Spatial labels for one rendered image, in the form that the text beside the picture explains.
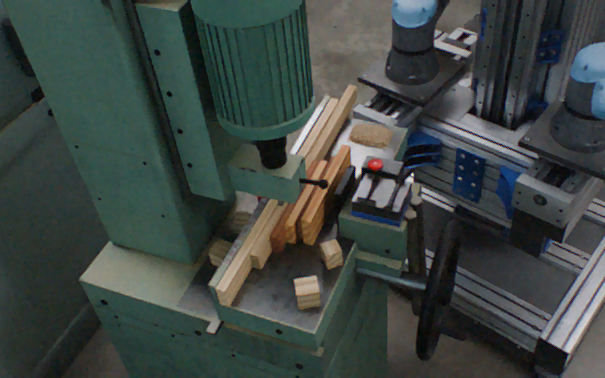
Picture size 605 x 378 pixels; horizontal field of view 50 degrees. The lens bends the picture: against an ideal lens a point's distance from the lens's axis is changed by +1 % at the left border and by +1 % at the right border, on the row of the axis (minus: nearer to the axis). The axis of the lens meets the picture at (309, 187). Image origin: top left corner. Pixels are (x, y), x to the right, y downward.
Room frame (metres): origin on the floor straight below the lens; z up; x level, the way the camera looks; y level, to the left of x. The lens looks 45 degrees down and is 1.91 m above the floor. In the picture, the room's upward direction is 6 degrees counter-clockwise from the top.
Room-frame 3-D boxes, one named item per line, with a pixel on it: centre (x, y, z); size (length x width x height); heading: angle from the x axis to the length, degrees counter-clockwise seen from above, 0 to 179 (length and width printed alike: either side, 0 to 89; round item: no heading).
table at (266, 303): (0.94, -0.06, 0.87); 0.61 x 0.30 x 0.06; 153
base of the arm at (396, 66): (1.54, -0.33, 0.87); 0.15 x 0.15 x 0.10
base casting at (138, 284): (0.98, 0.17, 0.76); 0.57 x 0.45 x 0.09; 63
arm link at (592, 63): (1.19, -0.69, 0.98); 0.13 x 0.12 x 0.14; 72
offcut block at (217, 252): (0.92, 0.21, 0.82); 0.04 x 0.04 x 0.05; 54
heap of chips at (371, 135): (1.17, -0.16, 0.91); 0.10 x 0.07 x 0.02; 63
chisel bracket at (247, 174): (0.94, 0.08, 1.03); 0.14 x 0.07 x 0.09; 63
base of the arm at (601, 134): (1.19, -0.68, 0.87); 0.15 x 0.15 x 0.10
